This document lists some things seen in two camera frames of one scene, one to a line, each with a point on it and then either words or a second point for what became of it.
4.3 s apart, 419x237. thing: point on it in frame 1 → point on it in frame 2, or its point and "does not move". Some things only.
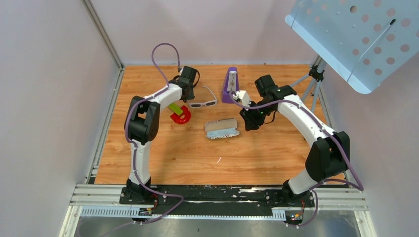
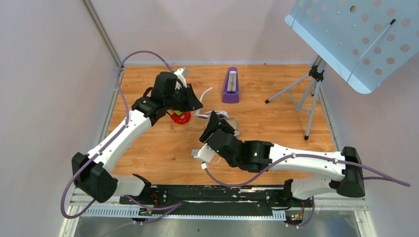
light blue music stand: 368,41 does not move
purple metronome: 231,84 does not move
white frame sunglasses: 208,103 → 223,114
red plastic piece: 176,117 does not move
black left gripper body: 190,96 → 179,100
